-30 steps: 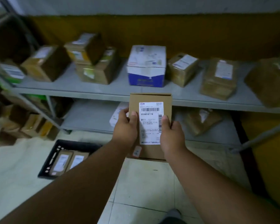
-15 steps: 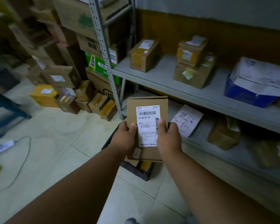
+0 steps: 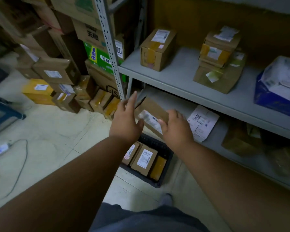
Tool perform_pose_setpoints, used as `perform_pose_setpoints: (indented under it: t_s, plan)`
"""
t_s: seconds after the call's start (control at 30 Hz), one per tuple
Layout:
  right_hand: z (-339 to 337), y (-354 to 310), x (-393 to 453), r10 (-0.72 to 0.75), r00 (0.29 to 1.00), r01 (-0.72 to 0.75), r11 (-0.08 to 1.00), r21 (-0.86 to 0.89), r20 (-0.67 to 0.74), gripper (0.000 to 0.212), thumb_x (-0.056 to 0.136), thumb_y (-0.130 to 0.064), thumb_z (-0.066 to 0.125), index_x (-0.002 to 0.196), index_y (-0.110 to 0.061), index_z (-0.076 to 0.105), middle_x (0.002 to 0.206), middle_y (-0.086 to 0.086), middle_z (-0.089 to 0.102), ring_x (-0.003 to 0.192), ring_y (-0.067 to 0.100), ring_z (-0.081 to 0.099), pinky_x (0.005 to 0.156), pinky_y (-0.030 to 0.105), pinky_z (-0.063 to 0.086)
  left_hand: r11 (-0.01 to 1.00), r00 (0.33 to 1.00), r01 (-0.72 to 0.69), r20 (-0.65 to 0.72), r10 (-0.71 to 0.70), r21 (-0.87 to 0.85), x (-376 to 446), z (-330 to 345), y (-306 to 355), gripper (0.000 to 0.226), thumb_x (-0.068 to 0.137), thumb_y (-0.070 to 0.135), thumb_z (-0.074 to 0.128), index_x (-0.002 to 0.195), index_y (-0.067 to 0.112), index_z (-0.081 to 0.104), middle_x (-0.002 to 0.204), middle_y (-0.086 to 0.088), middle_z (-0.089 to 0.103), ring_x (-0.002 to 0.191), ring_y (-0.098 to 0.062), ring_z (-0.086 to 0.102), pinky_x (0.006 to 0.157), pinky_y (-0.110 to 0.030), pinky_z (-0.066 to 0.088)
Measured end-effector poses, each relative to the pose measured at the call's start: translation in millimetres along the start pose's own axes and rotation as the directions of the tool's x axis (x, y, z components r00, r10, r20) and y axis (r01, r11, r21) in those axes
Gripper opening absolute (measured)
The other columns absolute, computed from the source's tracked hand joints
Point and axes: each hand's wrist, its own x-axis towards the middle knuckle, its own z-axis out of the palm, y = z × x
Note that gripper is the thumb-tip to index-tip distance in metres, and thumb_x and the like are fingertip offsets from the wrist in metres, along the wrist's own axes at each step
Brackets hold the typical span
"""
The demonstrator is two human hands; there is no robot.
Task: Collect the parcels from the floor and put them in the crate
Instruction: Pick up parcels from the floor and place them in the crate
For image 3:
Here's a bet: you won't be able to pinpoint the person's right hand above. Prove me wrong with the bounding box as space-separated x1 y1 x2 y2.
158 109 194 153

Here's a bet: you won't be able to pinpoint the person's left hand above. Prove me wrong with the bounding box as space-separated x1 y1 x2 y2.
109 91 145 143

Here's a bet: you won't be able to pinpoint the person's right forearm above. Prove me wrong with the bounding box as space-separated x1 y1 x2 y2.
170 140 290 232

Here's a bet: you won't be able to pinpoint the person's left forearm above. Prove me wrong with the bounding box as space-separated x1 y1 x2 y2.
0 135 139 232

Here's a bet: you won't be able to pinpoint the black plastic crate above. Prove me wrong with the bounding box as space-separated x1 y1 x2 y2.
119 133 174 189

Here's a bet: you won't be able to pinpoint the narrow cardboard parcel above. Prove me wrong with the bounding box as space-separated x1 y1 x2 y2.
121 142 140 166

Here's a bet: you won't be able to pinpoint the cardboard parcel large white label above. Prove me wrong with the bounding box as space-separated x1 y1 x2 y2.
130 144 158 177

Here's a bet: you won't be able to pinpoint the yellow taped parcel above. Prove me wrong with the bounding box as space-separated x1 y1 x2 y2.
149 156 167 182

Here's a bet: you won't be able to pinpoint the grey metal shelf rack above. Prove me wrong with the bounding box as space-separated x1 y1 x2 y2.
94 0 290 194

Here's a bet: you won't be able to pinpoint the cardboard box yellow tape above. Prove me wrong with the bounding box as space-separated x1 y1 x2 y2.
140 28 177 72

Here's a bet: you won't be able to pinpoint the person's grey shoe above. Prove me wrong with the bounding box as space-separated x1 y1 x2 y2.
159 193 174 207

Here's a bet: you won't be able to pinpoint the large worn cardboard box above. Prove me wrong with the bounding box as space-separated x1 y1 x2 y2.
193 51 246 94

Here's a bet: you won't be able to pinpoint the dark brown cardboard box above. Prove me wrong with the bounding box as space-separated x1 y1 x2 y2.
263 142 290 179
221 120 264 157

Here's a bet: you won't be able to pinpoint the green printed carton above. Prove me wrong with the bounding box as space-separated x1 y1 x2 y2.
84 42 129 82

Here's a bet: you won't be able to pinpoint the person's grey trousers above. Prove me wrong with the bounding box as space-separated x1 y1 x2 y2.
89 202 210 232

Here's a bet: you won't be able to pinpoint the small taped cardboard box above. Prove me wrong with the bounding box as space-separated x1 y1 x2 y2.
199 26 242 68

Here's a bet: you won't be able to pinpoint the pile of cardboard boxes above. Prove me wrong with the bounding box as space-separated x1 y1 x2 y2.
0 0 136 121

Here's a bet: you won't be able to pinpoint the blue carton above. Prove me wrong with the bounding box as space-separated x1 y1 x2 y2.
254 71 290 119

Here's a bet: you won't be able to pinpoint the white plastic bag parcel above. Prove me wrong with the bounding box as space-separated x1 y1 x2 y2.
260 55 290 106

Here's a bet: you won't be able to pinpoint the grey cable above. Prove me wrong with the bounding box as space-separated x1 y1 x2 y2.
0 139 29 203

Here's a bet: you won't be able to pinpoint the blue metal frame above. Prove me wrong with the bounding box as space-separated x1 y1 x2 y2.
0 92 27 142

